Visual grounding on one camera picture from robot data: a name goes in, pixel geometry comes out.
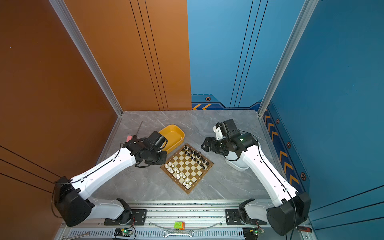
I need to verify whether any left green circuit board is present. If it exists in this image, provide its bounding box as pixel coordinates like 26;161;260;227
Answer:
114;228;135;239

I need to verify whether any pink flat tool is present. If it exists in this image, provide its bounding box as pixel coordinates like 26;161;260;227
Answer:
126;135;133;142

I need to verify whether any orange green small block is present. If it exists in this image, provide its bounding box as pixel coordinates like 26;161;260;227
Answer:
174;222;185;230

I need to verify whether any aluminium rail frame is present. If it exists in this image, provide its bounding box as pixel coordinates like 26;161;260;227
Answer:
54;200;317;240

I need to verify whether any red handled ratchet wrench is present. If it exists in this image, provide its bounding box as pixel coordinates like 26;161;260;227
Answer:
296;226;313;233

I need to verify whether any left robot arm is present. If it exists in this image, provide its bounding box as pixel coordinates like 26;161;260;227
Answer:
52;131;168;227

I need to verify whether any white plastic tray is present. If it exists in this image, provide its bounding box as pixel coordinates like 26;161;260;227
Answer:
224;152;249;172

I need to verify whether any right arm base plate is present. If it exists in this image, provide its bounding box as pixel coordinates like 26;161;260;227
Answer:
225;209;267;226

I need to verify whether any wooden chess board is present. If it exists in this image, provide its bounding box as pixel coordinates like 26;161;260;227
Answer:
161;144;214;194

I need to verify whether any right green circuit board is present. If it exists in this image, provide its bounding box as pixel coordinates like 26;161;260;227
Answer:
243;228;265;240

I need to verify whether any yellow plastic tray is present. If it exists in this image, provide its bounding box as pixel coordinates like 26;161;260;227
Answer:
159;125;185;154

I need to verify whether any silver combination wrench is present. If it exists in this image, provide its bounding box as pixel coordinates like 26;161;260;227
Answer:
162;230;195;238

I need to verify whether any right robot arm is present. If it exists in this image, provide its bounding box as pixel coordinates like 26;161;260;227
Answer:
201;119;312;236

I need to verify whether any yellow handled screwdriver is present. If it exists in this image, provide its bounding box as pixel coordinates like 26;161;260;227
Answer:
135;121;143;137

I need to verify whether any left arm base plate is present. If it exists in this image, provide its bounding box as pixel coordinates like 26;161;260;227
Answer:
104;209;148;226

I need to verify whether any green circuit board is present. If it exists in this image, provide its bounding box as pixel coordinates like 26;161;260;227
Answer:
114;228;135;239
243;228;265;240

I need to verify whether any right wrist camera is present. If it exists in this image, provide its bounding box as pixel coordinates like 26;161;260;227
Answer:
213;123;225;141

